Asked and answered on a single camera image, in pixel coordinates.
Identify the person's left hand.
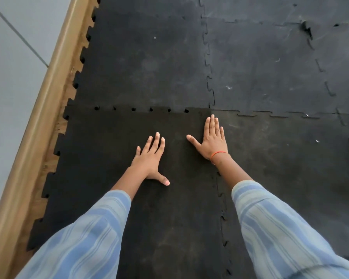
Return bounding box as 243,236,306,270
130,132,170,186

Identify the person's right hand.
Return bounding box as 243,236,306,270
186,115,229,161

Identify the person's right forearm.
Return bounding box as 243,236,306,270
211,153,349,279

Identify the person's left forearm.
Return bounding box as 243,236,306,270
16,166,148,279

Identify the orange wrist thread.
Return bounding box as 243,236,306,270
211,151,227,165

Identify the black foam mat tile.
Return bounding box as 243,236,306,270
202,17,342,118
199,0,349,28
26,106,232,279
302,20,349,160
211,110,349,279
72,0,216,112

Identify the wooden edge rail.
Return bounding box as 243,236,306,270
0,0,101,279

